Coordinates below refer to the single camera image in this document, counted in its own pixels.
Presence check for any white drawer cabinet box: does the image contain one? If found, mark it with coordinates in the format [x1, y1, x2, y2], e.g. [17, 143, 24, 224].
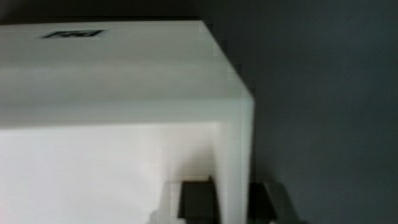
[0, 21, 253, 224]

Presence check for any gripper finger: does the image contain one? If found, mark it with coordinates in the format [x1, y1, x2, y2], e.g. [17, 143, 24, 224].
[147, 176, 221, 224]

